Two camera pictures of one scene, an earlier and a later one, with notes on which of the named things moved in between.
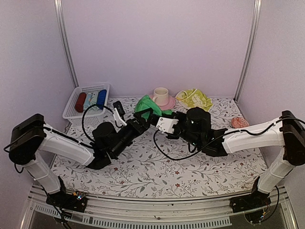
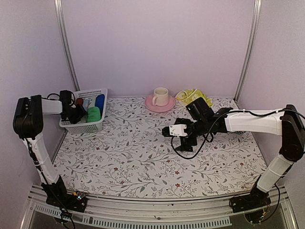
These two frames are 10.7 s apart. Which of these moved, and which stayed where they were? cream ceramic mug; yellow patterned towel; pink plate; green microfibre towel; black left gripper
Moved: black left gripper; green microfibre towel
Stayed: yellow patterned towel; pink plate; cream ceramic mug
